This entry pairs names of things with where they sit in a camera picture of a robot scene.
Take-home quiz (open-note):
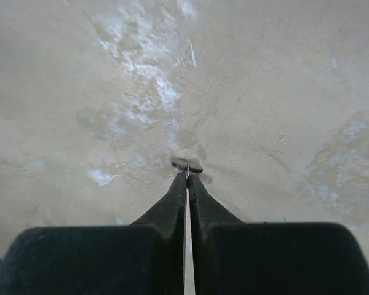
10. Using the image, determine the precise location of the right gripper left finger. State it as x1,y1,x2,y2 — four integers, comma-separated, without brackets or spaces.
0,173,187,294

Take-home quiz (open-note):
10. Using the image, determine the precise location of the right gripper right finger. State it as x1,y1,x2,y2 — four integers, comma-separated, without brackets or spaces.
188,175,369,294

